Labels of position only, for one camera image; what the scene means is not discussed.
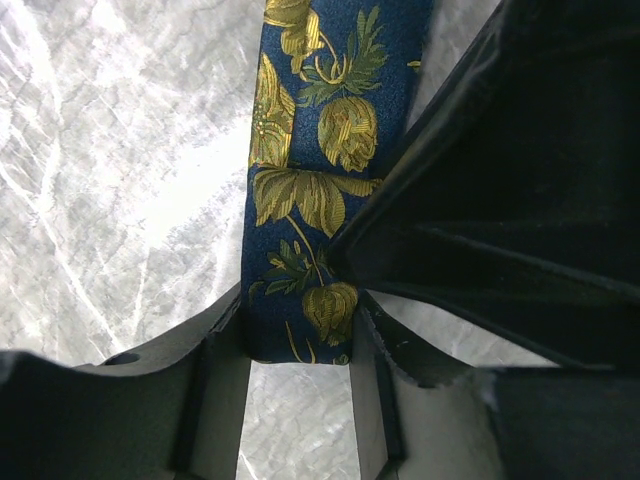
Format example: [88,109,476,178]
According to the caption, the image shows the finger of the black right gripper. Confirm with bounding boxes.
[328,1,639,369]

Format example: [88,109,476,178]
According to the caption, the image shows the blue floral yellow tie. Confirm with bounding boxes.
[241,0,433,365]

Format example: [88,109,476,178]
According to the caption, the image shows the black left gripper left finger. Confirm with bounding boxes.
[1,287,251,479]

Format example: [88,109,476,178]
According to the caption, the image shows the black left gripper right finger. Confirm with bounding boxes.
[350,294,639,479]

